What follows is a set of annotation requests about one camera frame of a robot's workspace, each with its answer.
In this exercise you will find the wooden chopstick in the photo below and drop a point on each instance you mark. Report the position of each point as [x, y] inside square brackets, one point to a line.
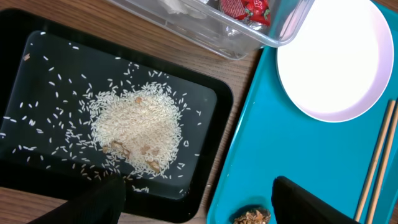
[383, 148]
[370, 179]

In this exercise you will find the white tissue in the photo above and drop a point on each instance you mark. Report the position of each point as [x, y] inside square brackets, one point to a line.
[178, 7]

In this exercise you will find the wooden chopstick left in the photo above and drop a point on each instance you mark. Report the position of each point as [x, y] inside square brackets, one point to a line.
[370, 179]

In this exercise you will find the white rice pile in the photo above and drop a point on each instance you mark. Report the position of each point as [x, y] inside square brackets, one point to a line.
[77, 113]

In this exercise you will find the brown food scrap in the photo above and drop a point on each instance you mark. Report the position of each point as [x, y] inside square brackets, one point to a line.
[254, 216]

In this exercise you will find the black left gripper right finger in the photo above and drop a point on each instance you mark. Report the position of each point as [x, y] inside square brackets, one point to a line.
[292, 204]

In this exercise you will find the black rectangular tray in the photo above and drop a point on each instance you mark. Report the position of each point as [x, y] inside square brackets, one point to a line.
[165, 204]

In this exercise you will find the clear plastic waste bin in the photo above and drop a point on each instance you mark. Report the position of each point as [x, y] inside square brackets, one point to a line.
[221, 34]

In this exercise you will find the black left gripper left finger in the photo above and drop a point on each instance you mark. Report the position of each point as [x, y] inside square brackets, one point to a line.
[102, 204]

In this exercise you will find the red strawberry candy wrapper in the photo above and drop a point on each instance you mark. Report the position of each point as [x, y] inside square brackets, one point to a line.
[253, 10]

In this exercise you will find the wooden chopstick right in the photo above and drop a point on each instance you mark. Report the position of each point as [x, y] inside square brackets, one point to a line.
[383, 148]

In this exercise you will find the teal serving tray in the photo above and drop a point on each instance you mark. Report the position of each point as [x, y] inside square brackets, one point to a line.
[274, 138]

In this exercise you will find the large pink plate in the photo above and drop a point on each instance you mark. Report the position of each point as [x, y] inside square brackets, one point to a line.
[340, 62]

